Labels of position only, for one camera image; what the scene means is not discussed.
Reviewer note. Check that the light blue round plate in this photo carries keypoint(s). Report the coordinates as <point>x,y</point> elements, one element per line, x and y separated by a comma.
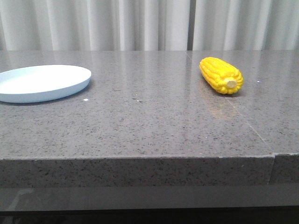
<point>42,83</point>

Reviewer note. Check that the white pleated curtain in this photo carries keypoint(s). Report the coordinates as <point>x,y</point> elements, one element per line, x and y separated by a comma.
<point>149,24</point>

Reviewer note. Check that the yellow corn cob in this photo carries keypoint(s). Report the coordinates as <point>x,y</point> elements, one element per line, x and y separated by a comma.
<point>223,77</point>

